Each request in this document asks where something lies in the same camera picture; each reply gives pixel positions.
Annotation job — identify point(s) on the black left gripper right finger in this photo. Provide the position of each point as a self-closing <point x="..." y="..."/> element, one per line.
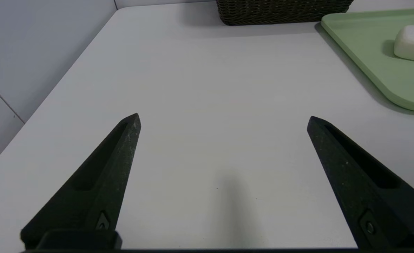
<point x="361" y="182"/>

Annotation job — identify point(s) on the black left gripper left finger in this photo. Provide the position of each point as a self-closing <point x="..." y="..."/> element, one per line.
<point x="98" y="182"/>

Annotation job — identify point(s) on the dark brown wicker basket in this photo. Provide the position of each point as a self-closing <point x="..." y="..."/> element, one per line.
<point x="280" y="12"/>

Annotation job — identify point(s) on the light green plastic tray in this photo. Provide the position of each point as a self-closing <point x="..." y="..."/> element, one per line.
<point x="368" y="45"/>

